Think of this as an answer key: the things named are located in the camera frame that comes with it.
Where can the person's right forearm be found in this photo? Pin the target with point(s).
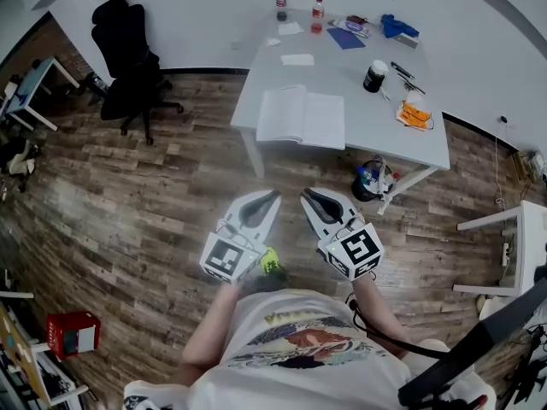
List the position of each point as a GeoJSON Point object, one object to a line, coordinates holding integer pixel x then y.
{"type": "Point", "coordinates": [378, 314]}

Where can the person's white printed t-shirt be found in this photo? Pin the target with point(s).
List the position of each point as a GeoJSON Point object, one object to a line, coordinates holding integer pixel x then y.
{"type": "Point", "coordinates": [307, 357]}

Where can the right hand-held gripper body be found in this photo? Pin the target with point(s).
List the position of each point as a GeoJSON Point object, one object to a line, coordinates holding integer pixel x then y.
{"type": "Point", "coordinates": [359, 250]}

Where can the person's left forearm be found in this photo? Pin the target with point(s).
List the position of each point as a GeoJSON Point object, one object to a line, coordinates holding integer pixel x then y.
{"type": "Point", "coordinates": [209, 335]}

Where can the black pen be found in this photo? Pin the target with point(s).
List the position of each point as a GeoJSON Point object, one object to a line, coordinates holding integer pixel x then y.
{"type": "Point", "coordinates": [402, 70]}
{"type": "Point", "coordinates": [411, 84]}

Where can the black trash bin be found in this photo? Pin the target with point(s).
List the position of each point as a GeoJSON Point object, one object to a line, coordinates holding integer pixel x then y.
{"type": "Point", "coordinates": [367, 184]}

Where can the clear bottle red drink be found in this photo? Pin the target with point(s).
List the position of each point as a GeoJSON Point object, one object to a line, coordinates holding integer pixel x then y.
{"type": "Point", "coordinates": [317, 15]}

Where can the white power strip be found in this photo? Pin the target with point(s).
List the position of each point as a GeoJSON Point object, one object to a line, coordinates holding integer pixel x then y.
{"type": "Point", "coordinates": [505, 254]}

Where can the clear bottle dark drink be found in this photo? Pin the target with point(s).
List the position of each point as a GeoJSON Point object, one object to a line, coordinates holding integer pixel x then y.
{"type": "Point", "coordinates": [281, 4]}

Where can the pile of clothes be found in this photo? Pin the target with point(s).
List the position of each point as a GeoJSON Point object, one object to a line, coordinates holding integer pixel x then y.
{"type": "Point", "coordinates": [19, 156]}

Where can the dark red wallet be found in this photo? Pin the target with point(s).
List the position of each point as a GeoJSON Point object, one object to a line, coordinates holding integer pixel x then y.
{"type": "Point", "coordinates": [357, 19]}

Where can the storage shelf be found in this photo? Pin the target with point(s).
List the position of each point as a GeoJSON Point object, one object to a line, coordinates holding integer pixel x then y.
{"type": "Point", "coordinates": [25, 370]}

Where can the grey flat box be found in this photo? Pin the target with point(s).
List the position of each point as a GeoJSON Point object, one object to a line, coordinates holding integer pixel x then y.
{"type": "Point", "coordinates": [408, 41]}

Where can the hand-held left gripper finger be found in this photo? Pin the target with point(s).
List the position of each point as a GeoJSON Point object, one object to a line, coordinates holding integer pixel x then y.
{"type": "Point", "coordinates": [239, 212]}
{"type": "Point", "coordinates": [270, 220]}

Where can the blue booklet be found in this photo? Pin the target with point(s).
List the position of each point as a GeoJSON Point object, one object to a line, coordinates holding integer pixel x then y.
{"type": "Point", "coordinates": [346, 39]}

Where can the crumpled white tissue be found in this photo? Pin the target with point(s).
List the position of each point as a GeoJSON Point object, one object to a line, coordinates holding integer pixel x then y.
{"type": "Point", "coordinates": [273, 41]}

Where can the orange tissue packet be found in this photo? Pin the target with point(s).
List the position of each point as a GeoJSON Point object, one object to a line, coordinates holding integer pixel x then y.
{"type": "Point", "coordinates": [414, 115]}

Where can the white wall socket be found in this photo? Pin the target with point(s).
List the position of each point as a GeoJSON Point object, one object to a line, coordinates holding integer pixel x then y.
{"type": "Point", "coordinates": [236, 45]}

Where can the small blue-top desk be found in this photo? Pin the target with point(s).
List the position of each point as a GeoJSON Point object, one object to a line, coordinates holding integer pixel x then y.
{"type": "Point", "coordinates": [25, 88]}

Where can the blue cloth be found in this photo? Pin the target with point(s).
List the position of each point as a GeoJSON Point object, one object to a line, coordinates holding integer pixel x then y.
{"type": "Point", "coordinates": [397, 25]}

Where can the black office chair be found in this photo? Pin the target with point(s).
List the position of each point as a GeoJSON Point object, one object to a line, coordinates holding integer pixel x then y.
{"type": "Point", "coordinates": [128, 71]}

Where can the folded white paper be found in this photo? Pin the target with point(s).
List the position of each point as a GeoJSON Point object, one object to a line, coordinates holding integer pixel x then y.
{"type": "Point", "coordinates": [297, 60]}

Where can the white paper napkin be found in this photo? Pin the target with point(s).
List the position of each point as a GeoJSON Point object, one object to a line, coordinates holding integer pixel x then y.
{"type": "Point", "coordinates": [290, 28]}

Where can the cardboard box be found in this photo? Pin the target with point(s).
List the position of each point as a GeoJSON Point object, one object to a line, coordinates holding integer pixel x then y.
{"type": "Point", "coordinates": [527, 165]}

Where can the white paperback book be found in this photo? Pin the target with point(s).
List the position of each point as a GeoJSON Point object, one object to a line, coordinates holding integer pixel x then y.
{"type": "Point", "coordinates": [299, 118]}

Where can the black chest-mounted screen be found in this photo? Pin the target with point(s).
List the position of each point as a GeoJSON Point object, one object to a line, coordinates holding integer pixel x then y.
{"type": "Point", "coordinates": [478, 344]}

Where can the black jar white lid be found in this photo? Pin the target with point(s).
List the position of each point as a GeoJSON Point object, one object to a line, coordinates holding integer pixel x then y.
{"type": "Point", "coordinates": [375, 77]}

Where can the white side table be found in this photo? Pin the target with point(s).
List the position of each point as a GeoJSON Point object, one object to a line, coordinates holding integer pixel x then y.
{"type": "Point", "coordinates": [530, 246]}

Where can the purple white wipes packet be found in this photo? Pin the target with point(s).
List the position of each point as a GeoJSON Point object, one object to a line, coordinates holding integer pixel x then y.
{"type": "Point", "coordinates": [350, 27]}

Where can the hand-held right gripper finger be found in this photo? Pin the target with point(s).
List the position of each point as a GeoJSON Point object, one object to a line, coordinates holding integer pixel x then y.
{"type": "Point", "coordinates": [314, 222]}
{"type": "Point", "coordinates": [344, 207]}

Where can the person's green shoe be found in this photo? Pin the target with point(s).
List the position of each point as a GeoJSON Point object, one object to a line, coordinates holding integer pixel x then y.
{"type": "Point", "coordinates": [270, 262]}

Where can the red box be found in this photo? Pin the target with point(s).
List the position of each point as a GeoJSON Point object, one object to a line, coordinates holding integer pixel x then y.
{"type": "Point", "coordinates": [70, 335]}

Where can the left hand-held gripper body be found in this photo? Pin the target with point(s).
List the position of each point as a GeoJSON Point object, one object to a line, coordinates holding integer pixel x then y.
{"type": "Point", "coordinates": [226, 256]}

